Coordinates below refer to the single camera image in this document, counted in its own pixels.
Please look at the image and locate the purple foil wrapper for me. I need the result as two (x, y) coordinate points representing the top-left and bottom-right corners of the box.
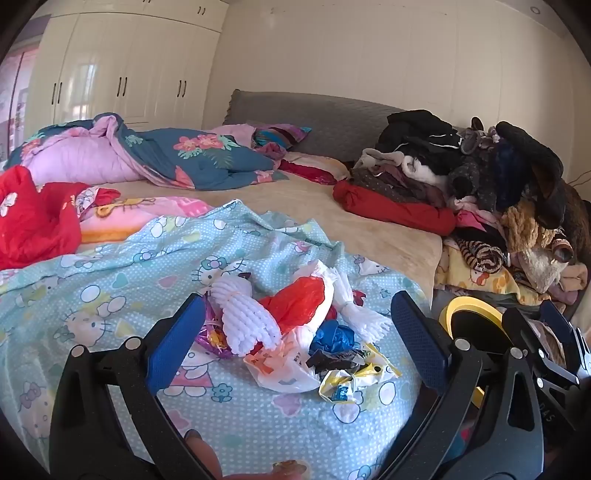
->
(194, 300), (232, 358)

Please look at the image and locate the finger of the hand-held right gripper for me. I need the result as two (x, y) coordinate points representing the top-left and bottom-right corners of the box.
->
(539, 300), (591, 370)
(502, 307), (580, 444)

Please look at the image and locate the beige pillow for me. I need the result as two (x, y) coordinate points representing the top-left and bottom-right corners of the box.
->
(281, 151), (352, 183)

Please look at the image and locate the black lined garment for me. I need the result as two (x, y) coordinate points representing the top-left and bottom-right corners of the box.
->
(495, 121), (568, 229)

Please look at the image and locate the red folded garment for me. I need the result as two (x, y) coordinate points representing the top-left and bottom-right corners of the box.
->
(332, 180), (458, 237)

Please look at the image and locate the yellow rimmed black bin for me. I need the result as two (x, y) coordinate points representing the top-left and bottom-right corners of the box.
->
(438, 295), (509, 409)

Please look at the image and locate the pink garment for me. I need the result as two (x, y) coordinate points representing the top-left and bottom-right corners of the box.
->
(455, 208), (504, 234)

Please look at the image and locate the navy furry garment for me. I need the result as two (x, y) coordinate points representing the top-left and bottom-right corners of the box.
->
(492, 138), (527, 195)

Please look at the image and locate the dark brown plush blanket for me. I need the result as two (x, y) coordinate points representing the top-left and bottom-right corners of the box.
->
(561, 180), (591, 232)

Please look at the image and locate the grey furry cloth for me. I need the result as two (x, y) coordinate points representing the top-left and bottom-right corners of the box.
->
(462, 117), (499, 153)

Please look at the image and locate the brown dotted garment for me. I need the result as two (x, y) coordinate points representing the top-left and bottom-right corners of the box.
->
(351, 164), (453, 208)

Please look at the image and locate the grey speckled garment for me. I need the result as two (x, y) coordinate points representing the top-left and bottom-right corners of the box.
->
(450, 152), (504, 208)

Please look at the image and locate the red cloth with white flowers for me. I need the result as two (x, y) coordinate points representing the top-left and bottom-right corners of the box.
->
(0, 165), (109, 271)

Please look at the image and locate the white wardrobe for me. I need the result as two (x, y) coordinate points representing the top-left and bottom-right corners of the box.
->
(28, 0), (229, 132)

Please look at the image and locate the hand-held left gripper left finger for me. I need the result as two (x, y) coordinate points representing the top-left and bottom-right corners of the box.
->
(50, 293), (218, 480)

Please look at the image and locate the red plastic bag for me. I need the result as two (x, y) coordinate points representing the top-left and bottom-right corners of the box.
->
(259, 277), (334, 334)

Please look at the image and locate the grey headboard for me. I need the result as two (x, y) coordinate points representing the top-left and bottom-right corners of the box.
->
(223, 89), (407, 162)

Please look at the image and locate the light pink cloth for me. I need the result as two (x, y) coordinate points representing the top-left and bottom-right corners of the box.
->
(213, 124), (259, 145)

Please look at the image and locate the blue floral quilt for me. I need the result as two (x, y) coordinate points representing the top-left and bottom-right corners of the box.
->
(2, 113), (287, 191)

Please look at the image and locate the dark red cloth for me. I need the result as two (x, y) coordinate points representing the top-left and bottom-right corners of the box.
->
(277, 159), (342, 186)

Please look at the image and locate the cream plush garment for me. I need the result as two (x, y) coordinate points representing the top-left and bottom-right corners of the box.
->
(505, 231), (589, 296)

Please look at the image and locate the white fleece garment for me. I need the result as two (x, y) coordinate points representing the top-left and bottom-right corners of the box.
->
(402, 154), (458, 190)

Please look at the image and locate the yellow white wrapper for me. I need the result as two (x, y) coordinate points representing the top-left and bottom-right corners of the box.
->
(318, 344), (402, 404)

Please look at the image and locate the beige blanket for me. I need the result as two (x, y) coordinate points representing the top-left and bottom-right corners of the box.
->
(88, 168), (444, 291)

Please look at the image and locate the person's left hand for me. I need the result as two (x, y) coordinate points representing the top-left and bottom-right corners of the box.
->
(184, 429), (306, 480)

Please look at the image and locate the white plastic bag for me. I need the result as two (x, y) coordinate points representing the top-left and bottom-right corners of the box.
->
(243, 331), (324, 394)

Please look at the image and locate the blue plastic bag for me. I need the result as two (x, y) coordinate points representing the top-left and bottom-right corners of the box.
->
(310, 319), (356, 356)

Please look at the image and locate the beige fleece garment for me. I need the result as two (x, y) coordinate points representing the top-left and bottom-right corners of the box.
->
(355, 148), (403, 172)

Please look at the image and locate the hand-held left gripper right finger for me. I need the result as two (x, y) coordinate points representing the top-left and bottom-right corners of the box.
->
(383, 291), (546, 480)

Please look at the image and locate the pink cartoon blanket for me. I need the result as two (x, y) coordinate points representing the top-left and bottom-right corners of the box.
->
(74, 187), (218, 245)

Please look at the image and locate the light blue cartoon blanket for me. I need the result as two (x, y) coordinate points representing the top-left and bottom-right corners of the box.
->
(0, 199), (435, 480)

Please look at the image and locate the brown striped garment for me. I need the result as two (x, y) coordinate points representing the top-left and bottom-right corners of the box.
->
(457, 235), (509, 273)

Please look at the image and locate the tan plush garment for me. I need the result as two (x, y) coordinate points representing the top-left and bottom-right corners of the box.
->
(501, 203), (559, 252)

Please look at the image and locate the black jacket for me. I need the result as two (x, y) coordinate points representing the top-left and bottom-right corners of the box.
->
(375, 109), (467, 176)

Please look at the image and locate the striped colourful pillow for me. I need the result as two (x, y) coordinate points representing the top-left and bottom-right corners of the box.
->
(252, 124), (312, 151)

